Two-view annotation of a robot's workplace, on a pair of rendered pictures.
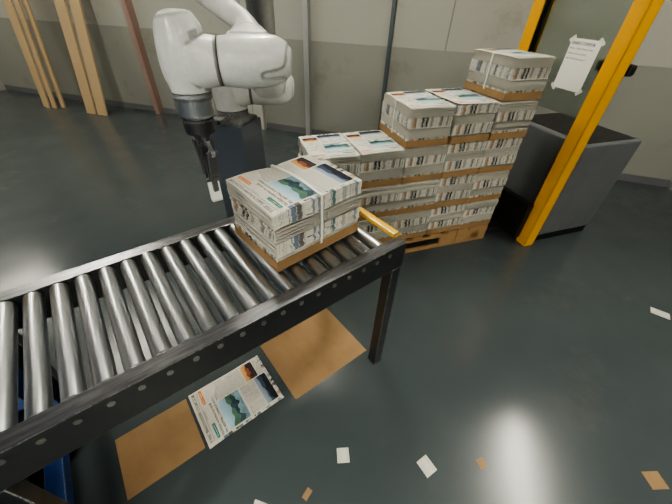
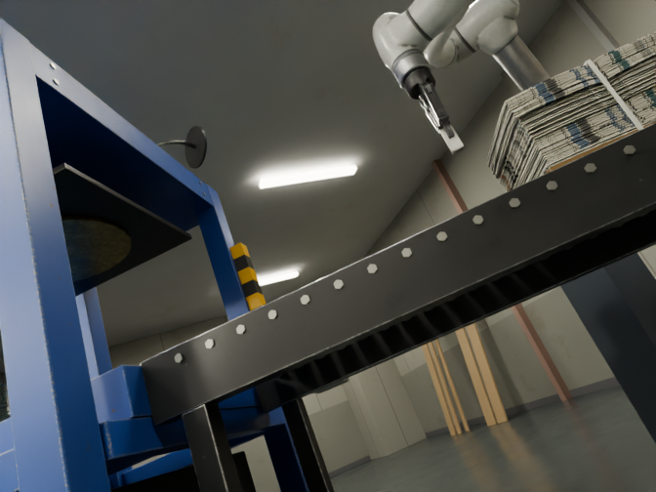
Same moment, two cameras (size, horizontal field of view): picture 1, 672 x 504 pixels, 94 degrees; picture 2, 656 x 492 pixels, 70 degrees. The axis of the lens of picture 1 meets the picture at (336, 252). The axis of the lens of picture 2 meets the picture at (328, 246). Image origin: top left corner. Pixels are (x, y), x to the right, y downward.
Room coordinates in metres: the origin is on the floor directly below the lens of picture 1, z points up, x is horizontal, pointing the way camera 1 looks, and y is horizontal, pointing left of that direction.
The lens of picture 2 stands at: (-0.17, -0.12, 0.54)
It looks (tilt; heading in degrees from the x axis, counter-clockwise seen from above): 21 degrees up; 47
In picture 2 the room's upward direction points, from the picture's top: 23 degrees counter-clockwise
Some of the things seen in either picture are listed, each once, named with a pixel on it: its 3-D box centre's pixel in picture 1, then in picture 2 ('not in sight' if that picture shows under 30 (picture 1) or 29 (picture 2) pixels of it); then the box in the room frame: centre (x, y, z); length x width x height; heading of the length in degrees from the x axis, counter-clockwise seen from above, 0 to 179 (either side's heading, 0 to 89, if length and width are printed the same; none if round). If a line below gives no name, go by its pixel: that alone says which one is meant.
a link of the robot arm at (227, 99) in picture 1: (230, 84); not in sight; (1.70, 0.55, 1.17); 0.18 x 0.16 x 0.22; 101
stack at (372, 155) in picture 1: (385, 196); not in sight; (2.00, -0.34, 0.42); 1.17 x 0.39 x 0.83; 110
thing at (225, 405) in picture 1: (236, 396); not in sight; (0.72, 0.45, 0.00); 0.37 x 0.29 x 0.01; 129
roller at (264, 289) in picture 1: (243, 263); not in sight; (0.83, 0.33, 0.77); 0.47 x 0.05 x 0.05; 39
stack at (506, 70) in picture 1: (479, 155); not in sight; (2.25, -1.02, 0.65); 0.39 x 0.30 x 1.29; 20
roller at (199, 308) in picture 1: (187, 286); not in sight; (0.70, 0.48, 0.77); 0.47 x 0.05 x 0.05; 39
